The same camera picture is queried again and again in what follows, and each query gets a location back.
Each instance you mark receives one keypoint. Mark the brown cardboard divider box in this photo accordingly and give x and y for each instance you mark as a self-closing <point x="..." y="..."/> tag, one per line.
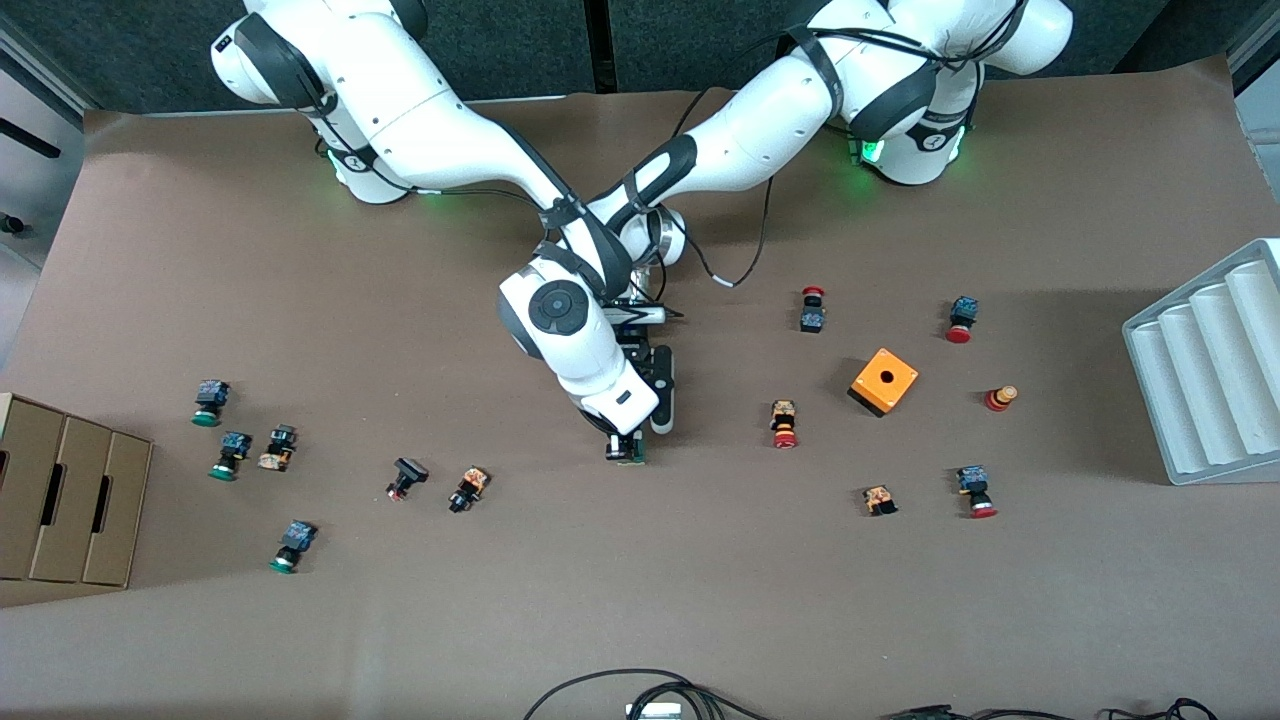
<point x="70" y="500"/>

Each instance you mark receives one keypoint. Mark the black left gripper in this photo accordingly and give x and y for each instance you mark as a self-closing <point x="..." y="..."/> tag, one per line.
<point x="674" y="313"/>

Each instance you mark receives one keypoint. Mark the orange button enclosure box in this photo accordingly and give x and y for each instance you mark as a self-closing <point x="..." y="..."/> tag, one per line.
<point x="884" y="381"/>

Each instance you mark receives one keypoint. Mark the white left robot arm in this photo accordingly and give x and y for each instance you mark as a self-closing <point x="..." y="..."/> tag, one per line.
<point x="770" y="130"/>

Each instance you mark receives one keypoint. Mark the grey metal frame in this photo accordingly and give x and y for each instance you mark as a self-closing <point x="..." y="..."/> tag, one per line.
<point x="1258" y="60"/>

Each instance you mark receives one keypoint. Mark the red mushroom button blue block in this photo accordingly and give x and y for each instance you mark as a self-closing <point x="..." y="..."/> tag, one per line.
<point x="975" y="490"/>
<point x="962" y="319"/>

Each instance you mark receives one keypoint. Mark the small white device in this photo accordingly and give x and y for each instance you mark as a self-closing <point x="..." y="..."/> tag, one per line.
<point x="653" y="711"/>

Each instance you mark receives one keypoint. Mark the black selector with orange block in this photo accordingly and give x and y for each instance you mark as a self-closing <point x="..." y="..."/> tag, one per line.
<point x="469" y="488"/>

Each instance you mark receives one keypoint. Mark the green pushbutton with blue block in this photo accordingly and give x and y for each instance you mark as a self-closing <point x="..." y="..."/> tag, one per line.
<point x="231" y="455"/>
<point x="293" y="545"/>
<point x="210" y="400"/>

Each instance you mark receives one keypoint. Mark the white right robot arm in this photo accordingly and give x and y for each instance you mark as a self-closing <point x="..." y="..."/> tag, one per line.
<point x="450" y="140"/>

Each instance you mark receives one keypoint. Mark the black square button red base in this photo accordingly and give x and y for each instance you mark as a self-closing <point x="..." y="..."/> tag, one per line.
<point x="406" y="477"/>

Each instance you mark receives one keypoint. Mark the orange black contact block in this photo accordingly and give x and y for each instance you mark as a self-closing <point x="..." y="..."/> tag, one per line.
<point x="879" y="499"/>

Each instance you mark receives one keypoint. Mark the red button with orange block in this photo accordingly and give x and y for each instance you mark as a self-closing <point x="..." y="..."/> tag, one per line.
<point x="784" y="423"/>

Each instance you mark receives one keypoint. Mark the grey ridged plastic tray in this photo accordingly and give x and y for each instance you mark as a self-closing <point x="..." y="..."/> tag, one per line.
<point x="1210" y="370"/>

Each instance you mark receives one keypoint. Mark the small red yellow button head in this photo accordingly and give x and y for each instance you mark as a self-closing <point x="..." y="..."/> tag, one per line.
<point x="1000" y="398"/>

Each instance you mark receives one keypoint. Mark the small red button black block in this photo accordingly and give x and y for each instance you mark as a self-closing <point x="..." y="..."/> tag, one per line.
<point x="812" y="318"/>

